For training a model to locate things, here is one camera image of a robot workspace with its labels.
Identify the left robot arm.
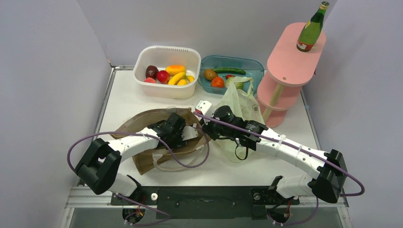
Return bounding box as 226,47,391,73
73,113,199,204

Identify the white plastic basin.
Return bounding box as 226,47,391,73
133,46,201,99

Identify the green plastic grocery bag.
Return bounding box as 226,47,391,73
215,76,264,163

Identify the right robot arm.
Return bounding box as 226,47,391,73
195,101,347,204

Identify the green cucumber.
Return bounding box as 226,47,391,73
213,67,246,75

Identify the red tomato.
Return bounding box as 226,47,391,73
156,70,170,84

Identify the orange fruit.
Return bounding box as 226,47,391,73
211,76,225,88

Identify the dark red fruit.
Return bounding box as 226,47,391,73
145,65,159,79

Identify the yellow banana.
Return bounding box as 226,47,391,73
168,72,186,85

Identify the green glass bottle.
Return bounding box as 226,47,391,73
297,1,330,52

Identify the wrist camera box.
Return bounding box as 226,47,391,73
182,123,199,141
195,100,215,117

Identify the pink three-tier shelf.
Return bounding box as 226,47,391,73
257,22,326,128

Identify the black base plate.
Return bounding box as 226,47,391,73
130,186,300,220

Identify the yellow orange mango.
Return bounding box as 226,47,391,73
165,65,186,76

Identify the pink peach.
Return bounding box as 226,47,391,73
144,77,156,84

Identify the teal plastic tray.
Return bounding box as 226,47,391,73
198,55,265,95

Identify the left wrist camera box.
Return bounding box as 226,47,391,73
182,123,199,141

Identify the aluminium table rail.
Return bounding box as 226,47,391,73
107,66,134,89

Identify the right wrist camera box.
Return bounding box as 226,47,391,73
195,100,215,117

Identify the brown potato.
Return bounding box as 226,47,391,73
203,69,218,81

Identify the brown paper tote bag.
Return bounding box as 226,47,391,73
108,107,211,175

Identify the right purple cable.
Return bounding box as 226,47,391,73
192,112,366,198

